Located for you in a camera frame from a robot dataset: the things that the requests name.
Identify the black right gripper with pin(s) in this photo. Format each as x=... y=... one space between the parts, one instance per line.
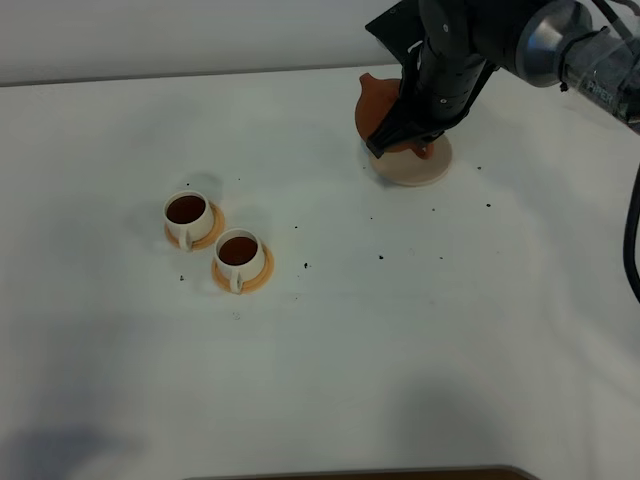
x=442 y=72

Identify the brown clay teapot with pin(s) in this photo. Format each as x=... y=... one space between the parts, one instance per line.
x=375 y=101

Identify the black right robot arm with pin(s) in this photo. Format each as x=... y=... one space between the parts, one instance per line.
x=545 y=43

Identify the beige round teapot coaster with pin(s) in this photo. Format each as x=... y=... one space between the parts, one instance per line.
x=405 y=168

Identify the orange saucer far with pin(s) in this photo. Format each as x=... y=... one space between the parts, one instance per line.
x=210 y=238

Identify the orange saucer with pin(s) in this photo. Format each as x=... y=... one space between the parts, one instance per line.
x=210 y=238
x=252 y=285

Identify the white teacup near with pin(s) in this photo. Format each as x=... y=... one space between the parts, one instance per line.
x=239 y=257

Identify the white teacup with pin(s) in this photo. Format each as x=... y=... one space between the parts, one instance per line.
x=188 y=217
x=239 y=257

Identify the orange saucer near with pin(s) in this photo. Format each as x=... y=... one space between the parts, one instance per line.
x=252 y=285

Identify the white teacup far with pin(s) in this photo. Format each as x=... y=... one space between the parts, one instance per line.
x=188 y=217

